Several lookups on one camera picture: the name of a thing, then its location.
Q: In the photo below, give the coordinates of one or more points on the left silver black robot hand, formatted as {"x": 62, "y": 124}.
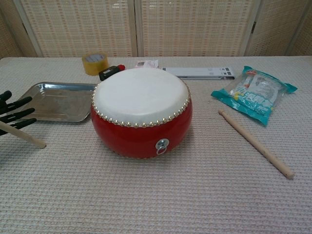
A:
{"x": 25, "y": 99}

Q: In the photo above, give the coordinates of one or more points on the wooden drumstick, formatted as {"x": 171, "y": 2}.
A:
{"x": 253, "y": 142}
{"x": 26, "y": 136}

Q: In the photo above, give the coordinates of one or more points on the stainless steel tray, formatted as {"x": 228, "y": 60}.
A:
{"x": 58, "y": 104}

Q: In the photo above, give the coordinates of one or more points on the red drum white skin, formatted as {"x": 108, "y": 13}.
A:
{"x": 141, "y": 97}

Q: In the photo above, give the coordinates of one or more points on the woven bamboo screen panel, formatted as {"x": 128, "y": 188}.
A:
{"x": 195, "y": 26}
{"x": 80, "y": 26}
{"x": 7, "y": 36}
{"x": 275, "y": 26}
{"x": 306, "y": 36}

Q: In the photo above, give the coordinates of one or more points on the yellow packing tape roll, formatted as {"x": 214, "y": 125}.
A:
{"x": 93, "y": 68}

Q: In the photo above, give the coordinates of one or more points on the black and red marker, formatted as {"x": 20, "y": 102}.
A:
{"x": 107, "y": 72}

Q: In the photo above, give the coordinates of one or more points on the pink white sachet packet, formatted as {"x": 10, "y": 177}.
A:
{"x": 146, "y": 64}

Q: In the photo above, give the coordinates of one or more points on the white woven tablecloth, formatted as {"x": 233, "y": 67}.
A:
{"x": 156, "y": 195}

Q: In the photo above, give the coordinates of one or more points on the white flat strip black marks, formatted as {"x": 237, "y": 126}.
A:
{"x": 195, "y": 70}
{"x": 207, "y": 77}

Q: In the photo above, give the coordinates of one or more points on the teal clear snack bag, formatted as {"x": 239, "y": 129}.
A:
{"x": 253, "y": 100}

